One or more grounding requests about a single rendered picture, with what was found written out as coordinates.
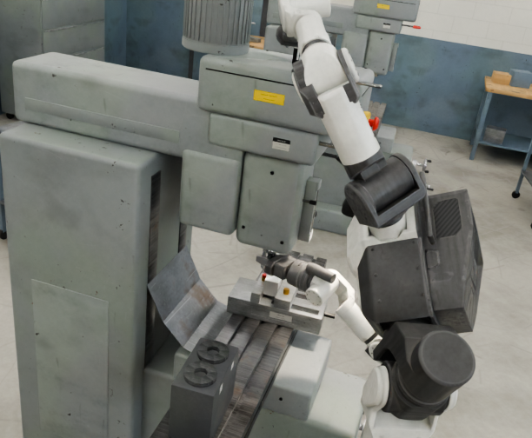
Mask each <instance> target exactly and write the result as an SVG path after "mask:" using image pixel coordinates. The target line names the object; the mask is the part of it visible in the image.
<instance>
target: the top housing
mask: <svg viewBox="0 0 532 438"><path fill-rule="evenodd" d="M292 59H293V55H289V54H283V53H279V52H274V51H269V50H259V49H255V48H249V52H247V53H246V54H244V55H239V56H221V55H212V54H208V55H205V56H203V57H202V58H201V61H200V70H199V83H198V96H197V105H198V107H199V108H200V109H201V110H207V111H211V112H216V113H220V114H224V115H228V116H236V117H241V118H244V119H249V120H253V121H258V122H262V123H269V124H274V125H278V126H283V127H286V128H291V129H299V130H303V131H307V132H311V133H316V134H320V135H324V136H329V134H328V131H327V130H326V128H325V126H324V125H323V121H322V119H321V118H318V117H315V116H311V115H310V114H309V112H308V110H307V108H306V106H305V104H304V103H303V102H302V100H301V99H300V97H299V95H298V94H297V92H296V88H295V85H294V84H293V81H292V73H293V72H291V71H292V70H293V66H292ZM356 70H357V72H358V73H359V77H360V79H359V81H363V82H367V83H373V82H374V77H375V75H374V72H373V71H372V70H370V69H368V68H366V67H364V68H361V67H356ZM357 86H358V88H359V90H360V93H361V96H360V98H359V103H360V104H361V106H362V110H363V111H368V108H369V100H370V96H371V91H372V87H369V86H364V85H360V84H357Z"/></svg>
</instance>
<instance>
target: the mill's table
mask: <svg viewBox="0 0 532 438"><path fill-rule="evenodd" d="M289 253H290V254H291V255H292V256H293V257H295V258H296V259H300V260H302V261H304V262H307V263H309V262H313V263H314V264H316V265H318V266H321V267H323V268H326V263H327V259H323V258H321V257H317V258H316V259H314V256H313V255H307V254H303V255H300V254H301V253H300V252H296V251H293V250H291V251H290V252H289ZM297 331H298V329H294V328H288V327H284V326H281V325H277V324H274V323H270V322H265V321H261V320H257V319H254V318H250V317H247V316H243V315H237V314H233V315H232V316H231V317H230V319H229V320H228V322H227V323H226V325H225V326H224V328H223V329H222V331H221V332H220V334H219V335H218V337H217V338H216V339H215V341H219V342H222V343H224V344H228V345H231V346H235V347H238V348H239V350H238V357H237V365H236V379H235V386H234V393H233V397H232V399H231V401H230V403H229V406H228V408H227V410H226V412H225V414H224V416H223V419H222V421H221V423H220V425H219V427H218V430H217V431H216V434H215V436H214V438H248V437H249V433H250V431H251V429H252V428H253V426H254V424H255V422H256V418H257V416H258V415H259V413H260V411H261V409H262V407H263V404H264V402H265V400H266V398H267V396H268V394H269V391H270V389H271V387H272V385H273V383H274V381H275V379H276V376H277V374H278V372H279V370H280V368H281V366H282V364H283V361H284V359H285V357H286V355H287V354H288V352H289V348H290V346H291V344H292V342H293V341H294V339H295V336H296V333H297ZM169 419H170V409H169V410H168V411H167V413H166V414H165V416H164V417H163V418H162V420H161V421H160V423H159V424H158V426H157V427H156V429H155V431H154V432H153V434H152V435H151V437H150V438H171V437H168V433H169Z"/></svg>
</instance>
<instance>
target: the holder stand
mask: <svg viewBox="0 0 532 438"><path fill-rule="evenodd" d="M238 350H239V348H238V347H235V346H231V345H228V344H224V343H222V342H219V341H211V340H209V339H205V338H202V337H201V338H200V339H199V341H198V342H197V344H196V346H195V347H194V349H193V350H192V352H191V353H190V356H189V357H188V359H187V360H186V362H185V363H184V364H183V366H182V368H181V370H180V371H179V373H178V375H177V376H176V378H175V380H174V381H173V382H172V384H171V393H170V419H169V433H168V437H171V438H214V436H215V434H216V431H217V430H218V427H219V425H220V423H221V421H222V419H223V416H224V414H225V412H226V410H227V408H228V406H229V403H230V401H231V399H232V397H233V393H234V386H235V379H236V365H237V357H238Z"/></svg>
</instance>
